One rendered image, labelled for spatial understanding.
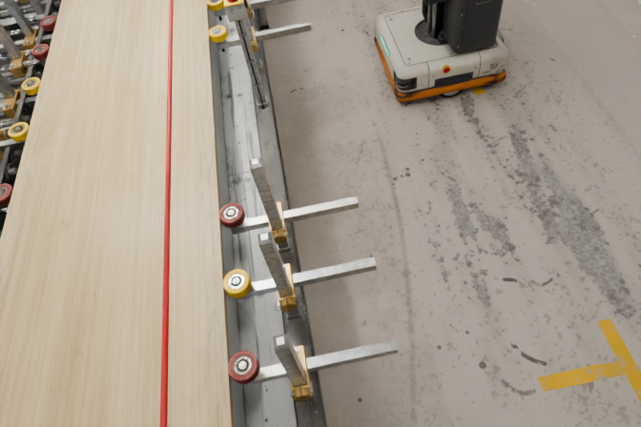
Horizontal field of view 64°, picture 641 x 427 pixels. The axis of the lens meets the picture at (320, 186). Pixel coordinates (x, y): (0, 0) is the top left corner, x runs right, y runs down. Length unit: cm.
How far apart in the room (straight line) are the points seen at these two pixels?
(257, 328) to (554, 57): 260
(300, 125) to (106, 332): 191
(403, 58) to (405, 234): 106
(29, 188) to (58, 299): 51
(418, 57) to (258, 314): 186
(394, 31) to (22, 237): 231
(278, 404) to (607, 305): 155
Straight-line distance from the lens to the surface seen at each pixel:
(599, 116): 331
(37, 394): 166
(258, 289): 157
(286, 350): 122
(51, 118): 232
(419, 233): 262
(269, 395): 170
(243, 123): 234
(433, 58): 308
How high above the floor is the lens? 223
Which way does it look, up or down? 52 degrees down
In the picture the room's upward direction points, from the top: 11 degrees counter-clockwise
